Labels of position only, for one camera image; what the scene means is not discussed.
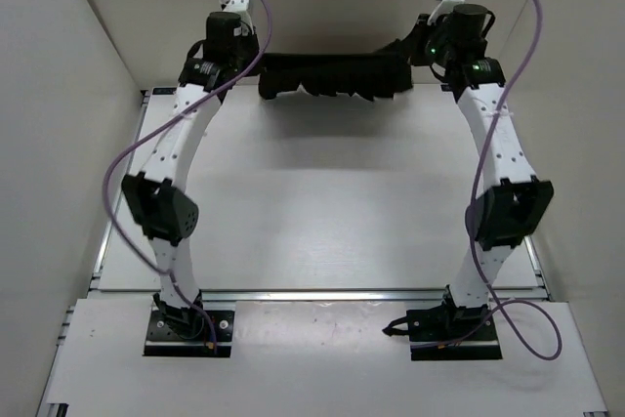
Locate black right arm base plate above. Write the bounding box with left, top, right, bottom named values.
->
left=382, top=303, right=503, bottom=361

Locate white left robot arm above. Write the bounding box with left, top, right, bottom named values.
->
left=121, top=10, right=259, bottom=340

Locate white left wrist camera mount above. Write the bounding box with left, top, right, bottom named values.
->
left=220, top=0, right=254, bottom=32

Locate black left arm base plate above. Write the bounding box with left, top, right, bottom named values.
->
left=143, top=302, right=235, bottom=358

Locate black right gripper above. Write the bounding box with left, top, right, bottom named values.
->
left=398, top=17, right=459, bottom=70

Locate black pleated skirt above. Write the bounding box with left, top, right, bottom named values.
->
left=258, top=24, right=427, bottom=102

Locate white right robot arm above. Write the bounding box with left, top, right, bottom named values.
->
left=424, top=1, right=554, bottom=340

